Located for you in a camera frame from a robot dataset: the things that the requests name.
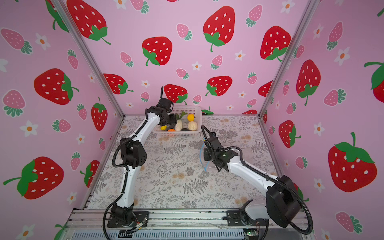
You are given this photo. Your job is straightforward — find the left aluminium corner post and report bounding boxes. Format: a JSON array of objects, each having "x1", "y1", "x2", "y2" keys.
[{"x1": 52, "y1": 0, "x2": 125, "y2": 119}]

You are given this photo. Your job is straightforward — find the right aluminium corner post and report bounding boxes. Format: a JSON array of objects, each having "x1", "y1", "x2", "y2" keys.
[{"x1": 259, "y1": 0, "x2": 320, "y2": 119}]

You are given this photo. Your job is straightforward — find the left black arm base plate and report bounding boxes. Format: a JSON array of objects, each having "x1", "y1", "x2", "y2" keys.
[{"x1": 107, "y1": 211, "x2": 150, "y2": 228}]

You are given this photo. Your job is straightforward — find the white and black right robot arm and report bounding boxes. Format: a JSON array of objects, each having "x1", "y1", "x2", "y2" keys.
[{"x1": 201, "y1": 126, "x2": 314, "y2": 235}]

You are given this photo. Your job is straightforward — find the clear zip top bag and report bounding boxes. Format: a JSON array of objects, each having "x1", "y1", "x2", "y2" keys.
[{"x1": 199, "y1": 143, "x2": 217, "y2": 173}]

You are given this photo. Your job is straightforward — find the white plastic basket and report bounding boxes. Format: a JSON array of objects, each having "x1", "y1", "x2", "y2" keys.
[{"x1": 153, "y1": 106, "x2": 203, "y2": 138}]

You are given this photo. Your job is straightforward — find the beige toy bun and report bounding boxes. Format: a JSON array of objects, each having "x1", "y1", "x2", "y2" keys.
[{"x1": 188, "y1": 121, "x2": 198, "y2": 131}]

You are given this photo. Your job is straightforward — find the aluminium corner post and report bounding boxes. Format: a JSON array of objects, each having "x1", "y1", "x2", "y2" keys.
[
  {"x1": 259, "y1": 0, "x2": 320, "y2": 119},
  {"x1": 52, "y1": 0, "x2": 125, "y2": 119}
]

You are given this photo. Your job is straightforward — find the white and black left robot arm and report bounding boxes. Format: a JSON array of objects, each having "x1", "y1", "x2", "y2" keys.
[{"x1": 103, "y1": 87, "x2": 177, "y2": 240}]

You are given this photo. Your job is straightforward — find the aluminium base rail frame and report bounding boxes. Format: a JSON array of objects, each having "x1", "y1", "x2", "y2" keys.
[{"x1": 57, "y1": 209, "x2": 317, "y2": 240}]

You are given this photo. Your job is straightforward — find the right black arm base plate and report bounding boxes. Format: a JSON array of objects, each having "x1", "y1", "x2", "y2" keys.
[{"x1": 223, "y1": 210, "x2": 268, "y2": 227}]

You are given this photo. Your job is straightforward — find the floral patterned table mat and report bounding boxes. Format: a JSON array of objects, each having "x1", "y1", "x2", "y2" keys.
[{"x1": 83, "y1": 114, "x2": 296, "y2": 210}]

